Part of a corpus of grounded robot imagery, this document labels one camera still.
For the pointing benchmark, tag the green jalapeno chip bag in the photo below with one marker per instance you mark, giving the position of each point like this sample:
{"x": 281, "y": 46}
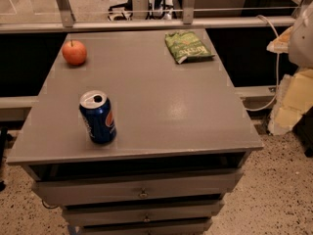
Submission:
{"x": 186, "y": 47}

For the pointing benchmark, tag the bottom grey drawer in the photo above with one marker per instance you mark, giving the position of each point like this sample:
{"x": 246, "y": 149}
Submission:
{"x": 189, "y": 226}

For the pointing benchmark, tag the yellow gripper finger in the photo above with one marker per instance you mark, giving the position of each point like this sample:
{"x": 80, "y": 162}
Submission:
{"x": 294, "y": 99}
{"x": 281, "y": 43}

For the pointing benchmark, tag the middle grey drawer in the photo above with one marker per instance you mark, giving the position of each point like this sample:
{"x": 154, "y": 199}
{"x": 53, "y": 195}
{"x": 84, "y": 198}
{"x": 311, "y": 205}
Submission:
{"x": 144, "y": 211}

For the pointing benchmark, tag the red apple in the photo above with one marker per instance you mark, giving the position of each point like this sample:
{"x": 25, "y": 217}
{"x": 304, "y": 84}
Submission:
{"x": 74, "y": 52}

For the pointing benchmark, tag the blue pepsi can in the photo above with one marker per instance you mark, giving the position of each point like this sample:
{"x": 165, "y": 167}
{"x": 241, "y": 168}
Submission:
{"x": 96, "y": 109}

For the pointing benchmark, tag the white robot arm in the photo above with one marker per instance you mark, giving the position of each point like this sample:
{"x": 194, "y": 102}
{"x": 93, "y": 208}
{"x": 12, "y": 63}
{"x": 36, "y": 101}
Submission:
{"x": 301, "y": 41}

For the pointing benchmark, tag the grey drawer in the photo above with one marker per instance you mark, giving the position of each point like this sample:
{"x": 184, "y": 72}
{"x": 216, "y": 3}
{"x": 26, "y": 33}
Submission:
{"x": 139, "y": 187}
{"x": 189, "y": 226}
{"x": 144, "y": 211}

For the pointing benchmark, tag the grey drawer cabinet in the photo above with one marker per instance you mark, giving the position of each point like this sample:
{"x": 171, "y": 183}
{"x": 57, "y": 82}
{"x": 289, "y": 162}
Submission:
{"x": 168, "y": 117}

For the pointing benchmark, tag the grey metal railing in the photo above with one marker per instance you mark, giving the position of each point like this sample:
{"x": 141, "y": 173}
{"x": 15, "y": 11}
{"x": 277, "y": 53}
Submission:
{"x": 25, "y": 16}

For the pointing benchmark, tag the black office chair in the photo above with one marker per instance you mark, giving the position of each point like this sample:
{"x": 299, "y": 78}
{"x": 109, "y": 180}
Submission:
{"x": 120, "y": 10}

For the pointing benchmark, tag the top grey drawer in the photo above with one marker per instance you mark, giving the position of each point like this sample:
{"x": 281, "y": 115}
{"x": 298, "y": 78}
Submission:
{"x": 139, "y": 187}

